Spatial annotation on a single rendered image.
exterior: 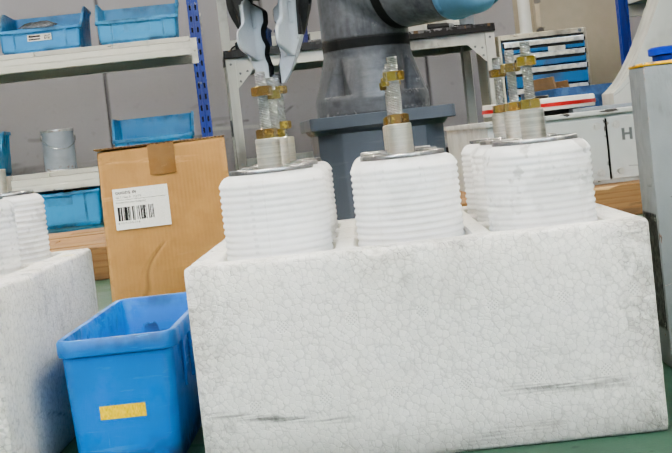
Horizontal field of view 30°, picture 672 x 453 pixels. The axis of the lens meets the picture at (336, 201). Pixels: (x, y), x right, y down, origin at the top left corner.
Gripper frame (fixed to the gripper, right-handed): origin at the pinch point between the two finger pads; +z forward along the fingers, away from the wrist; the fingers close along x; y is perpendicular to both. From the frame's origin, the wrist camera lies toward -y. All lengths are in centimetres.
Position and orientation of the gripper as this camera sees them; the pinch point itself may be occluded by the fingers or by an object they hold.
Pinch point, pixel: (277, 72)
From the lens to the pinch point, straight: 136.6
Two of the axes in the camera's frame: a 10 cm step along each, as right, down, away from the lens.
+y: -2.8, 0.8, -9.6
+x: 9.5, -0.9, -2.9
